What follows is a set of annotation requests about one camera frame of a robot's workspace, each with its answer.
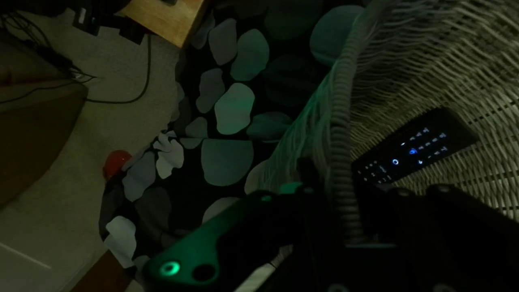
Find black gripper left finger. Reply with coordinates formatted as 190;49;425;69
141;186;326;292

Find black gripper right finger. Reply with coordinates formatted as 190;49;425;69
378;182;519;292

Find woven wicker basket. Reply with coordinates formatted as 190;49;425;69
242;0;519;246

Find black remote control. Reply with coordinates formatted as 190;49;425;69
352;106;480;186

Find red round object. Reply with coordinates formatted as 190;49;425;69
102;150;133;181

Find dark brown bag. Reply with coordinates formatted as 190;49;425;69
0;31;89;212

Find light wooden plank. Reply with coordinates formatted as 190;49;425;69
115;0;209;49

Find thin black floor cable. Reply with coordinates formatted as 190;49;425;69
79;30;154;106

